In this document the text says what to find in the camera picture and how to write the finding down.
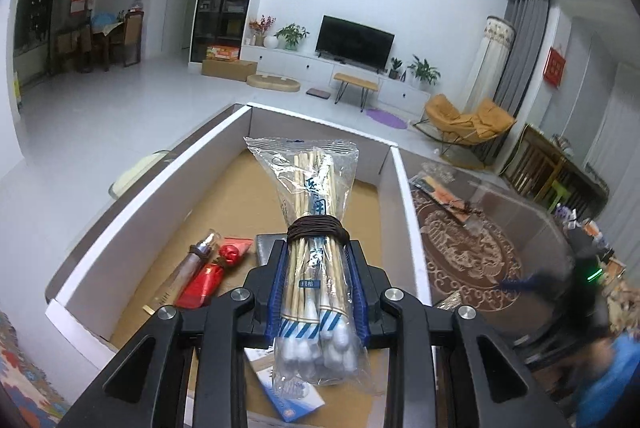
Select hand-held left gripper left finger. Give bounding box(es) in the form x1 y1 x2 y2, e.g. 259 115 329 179
70 238 296 428

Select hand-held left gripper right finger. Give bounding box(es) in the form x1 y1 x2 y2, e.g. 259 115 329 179
345 238 571 428

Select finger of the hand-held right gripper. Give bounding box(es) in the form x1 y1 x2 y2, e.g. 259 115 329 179
499 273 556 296

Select red snack packet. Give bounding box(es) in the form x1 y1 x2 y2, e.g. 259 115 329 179
175 237 253 309

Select gold cosmetic tube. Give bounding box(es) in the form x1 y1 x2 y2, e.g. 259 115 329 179
142 230 223 314

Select blue and white carton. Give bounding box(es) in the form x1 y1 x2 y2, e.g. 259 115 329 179
257 355 326 423

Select cotton swab packet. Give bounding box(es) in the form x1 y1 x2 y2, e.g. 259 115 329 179
243 135 386 396

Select white cardboard box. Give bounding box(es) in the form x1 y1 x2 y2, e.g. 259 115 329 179
45 103 436 428

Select person's right forearm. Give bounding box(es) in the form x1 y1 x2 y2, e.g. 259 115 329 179
570 333 640 416

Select pile of small clutter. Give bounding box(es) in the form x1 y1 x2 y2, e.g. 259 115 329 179
555 203 640 324

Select black flat case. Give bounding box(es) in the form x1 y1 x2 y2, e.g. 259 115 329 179
255 233 288 269

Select thin-framed eyeglasses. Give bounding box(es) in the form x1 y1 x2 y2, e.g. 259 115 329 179
450 203 486 234

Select green plastic stool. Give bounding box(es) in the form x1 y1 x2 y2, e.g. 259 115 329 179
547 180 571 214

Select dark wooden sideboard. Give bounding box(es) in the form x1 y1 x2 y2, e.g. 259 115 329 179
550 133 611 219

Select dark and orange flat packet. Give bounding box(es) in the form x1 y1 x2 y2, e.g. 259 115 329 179
409 174 473 221

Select clear plastic bag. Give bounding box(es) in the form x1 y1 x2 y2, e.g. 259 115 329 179
420 162 458 181

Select yellow rocking lounge chair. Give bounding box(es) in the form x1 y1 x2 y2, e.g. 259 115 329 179
412 94 517 159

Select purple floor mat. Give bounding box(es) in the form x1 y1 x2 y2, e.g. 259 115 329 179
365 108 408 130

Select wooden bench with metal legs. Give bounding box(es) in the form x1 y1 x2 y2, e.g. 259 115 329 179
333 73 381 111

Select round floor cushion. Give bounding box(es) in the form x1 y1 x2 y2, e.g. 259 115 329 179
247 74 301 93

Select covered standing air conditioner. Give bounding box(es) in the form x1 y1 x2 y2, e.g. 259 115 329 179
460 15 516 109

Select grey curtain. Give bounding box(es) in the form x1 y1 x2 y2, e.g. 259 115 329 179
492 0 551 119

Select broad-leaf potted plant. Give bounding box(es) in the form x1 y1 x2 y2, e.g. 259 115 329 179
407 54 442 89

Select brown cardboard carton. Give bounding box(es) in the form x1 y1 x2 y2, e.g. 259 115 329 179
201 58 258 82

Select white television cabinet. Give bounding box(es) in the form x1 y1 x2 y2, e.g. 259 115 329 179
240 45 433 116

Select flat screen television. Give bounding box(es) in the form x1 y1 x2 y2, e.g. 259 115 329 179
316 14 396 70

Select colourful patterned blanket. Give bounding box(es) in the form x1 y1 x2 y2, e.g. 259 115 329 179
0 308 68 428

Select leafy potted plant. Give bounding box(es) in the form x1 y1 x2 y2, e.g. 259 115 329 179
275 23 310 51

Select red flower arrangement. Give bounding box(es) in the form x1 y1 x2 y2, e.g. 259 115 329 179
248 14 277 46

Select white door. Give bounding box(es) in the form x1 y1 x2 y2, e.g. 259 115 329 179
161 0 196 59

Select dining table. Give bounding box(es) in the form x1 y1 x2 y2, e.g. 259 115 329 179
55 20 128 71

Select red wall hanging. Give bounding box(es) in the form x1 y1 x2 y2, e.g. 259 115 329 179
543 46 568 87

